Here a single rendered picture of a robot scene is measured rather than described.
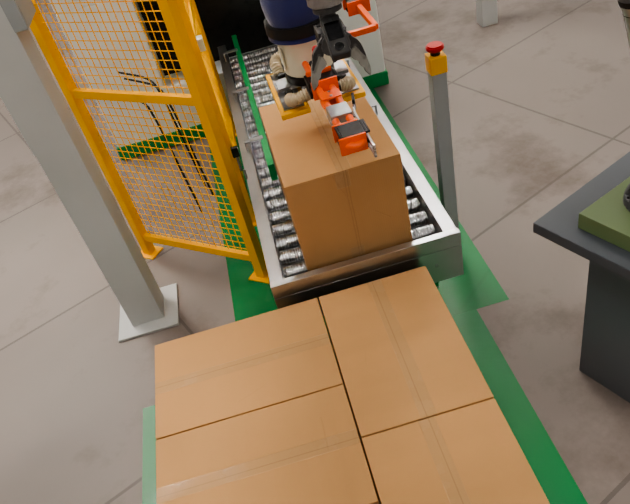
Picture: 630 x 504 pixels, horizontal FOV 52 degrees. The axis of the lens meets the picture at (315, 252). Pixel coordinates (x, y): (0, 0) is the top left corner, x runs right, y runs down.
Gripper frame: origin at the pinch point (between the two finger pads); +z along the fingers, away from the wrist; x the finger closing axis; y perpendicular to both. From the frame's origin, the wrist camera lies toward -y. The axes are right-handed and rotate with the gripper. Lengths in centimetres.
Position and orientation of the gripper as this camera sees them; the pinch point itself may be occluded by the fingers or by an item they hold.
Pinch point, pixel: (343, 84)
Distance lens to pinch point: 170.0
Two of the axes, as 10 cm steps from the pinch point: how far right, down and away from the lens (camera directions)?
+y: -2.0, -6.1, 7.7
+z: 2.0, 7.4, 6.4
